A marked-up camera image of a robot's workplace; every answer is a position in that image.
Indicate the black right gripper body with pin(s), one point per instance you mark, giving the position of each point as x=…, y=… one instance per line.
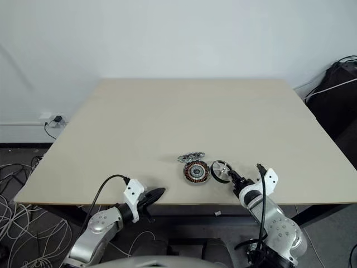
x=244, y=182

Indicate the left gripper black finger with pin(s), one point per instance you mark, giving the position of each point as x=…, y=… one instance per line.
x=156, y=199
x=156, y=192

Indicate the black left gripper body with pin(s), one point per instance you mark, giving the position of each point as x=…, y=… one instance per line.
x=143, y=205

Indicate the round motor housing copper windings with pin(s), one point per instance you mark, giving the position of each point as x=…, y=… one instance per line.
x=195, y=171

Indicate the silver motor lid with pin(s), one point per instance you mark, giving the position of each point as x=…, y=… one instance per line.
x=191, y=157

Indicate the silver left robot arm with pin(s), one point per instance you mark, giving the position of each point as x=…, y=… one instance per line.
x=97, y=223

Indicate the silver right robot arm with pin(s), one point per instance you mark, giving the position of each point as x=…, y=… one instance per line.
x=279, y=223

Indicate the dark rounded block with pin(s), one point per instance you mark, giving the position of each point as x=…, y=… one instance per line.
x=147, y=249
x=220, y=247

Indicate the dark rectangular block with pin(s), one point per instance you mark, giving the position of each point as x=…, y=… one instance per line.
x=187, y=247

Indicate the silver robot torso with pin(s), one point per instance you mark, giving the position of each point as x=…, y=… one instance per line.
x=156, y=263

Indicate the black bag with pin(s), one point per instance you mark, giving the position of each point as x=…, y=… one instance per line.
x=334, y=111

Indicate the black power adapter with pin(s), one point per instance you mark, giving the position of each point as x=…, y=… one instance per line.
x=58, y=119

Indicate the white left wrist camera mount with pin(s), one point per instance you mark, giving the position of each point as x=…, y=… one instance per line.
x=133, y=190

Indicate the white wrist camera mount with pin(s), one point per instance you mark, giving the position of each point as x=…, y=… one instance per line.
x=133, y=190
x=271, y=178

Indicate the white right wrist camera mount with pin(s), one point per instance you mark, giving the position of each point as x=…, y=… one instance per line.
x=271, y=178

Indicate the black metal table frame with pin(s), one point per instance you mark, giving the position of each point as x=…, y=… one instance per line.
x=181, y=210

